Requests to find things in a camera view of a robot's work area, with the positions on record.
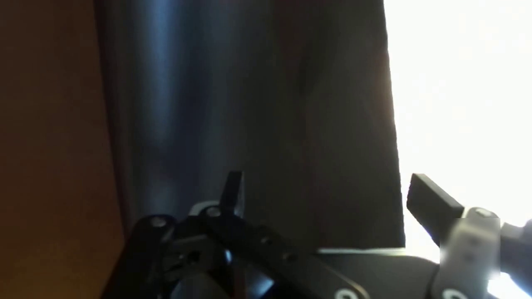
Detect black curtain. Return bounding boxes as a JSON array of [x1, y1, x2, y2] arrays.
[[92, 0, 406, 254]]

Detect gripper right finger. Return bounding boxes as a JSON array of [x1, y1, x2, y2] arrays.
[[406, 173, 532, 299]]

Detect window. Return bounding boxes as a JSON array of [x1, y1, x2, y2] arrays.
[[382, 0, 532, 299]]

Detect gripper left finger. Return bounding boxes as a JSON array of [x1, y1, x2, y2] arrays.
[[101, 170, 366, 299]]

